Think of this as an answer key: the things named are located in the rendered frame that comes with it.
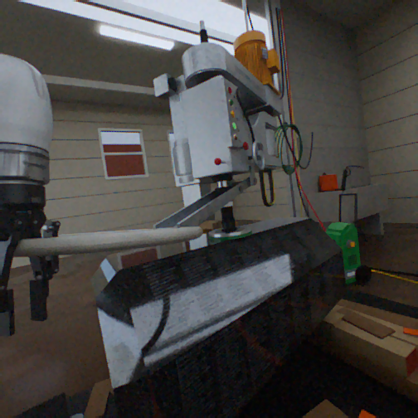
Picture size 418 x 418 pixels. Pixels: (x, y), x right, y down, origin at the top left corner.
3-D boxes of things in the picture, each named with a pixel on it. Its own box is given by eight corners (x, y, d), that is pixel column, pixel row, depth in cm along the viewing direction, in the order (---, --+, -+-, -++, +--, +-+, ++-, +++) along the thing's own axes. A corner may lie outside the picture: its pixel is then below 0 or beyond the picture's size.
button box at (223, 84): (235, 149, 107) (226, 86, 105) (240, 148, 105) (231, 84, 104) (226, 148, 100) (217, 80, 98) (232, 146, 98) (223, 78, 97)
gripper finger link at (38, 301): (29, 280, 41) (33, 279, 42) (31, 320, 41) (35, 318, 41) (41, 280, 40) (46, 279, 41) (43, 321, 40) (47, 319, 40)
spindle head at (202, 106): (227, 183, 143) (218, 109, 141) (262, 177, 131) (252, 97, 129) (193, 185, 113) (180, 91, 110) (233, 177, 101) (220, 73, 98)
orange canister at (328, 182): (316, 193, 389) (314, 174, 388) (332, 191, 415) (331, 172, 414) (328, 192, 371) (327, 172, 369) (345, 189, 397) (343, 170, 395)
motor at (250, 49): (245, 107, 187) (239, 56, 184) (284, 94, 170) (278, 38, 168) (230, 97, 163) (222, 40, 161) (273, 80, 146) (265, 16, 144)
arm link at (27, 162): (61, 154, 42) (62, 187, 42) (26, 161, 45) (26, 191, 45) (5, 139, 34) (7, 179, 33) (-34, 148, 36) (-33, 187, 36)
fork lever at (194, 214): (228, 187, 141) (226, 180, 139) (259, 182, 130) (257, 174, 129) (150, 238, 85) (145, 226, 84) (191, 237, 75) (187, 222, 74)
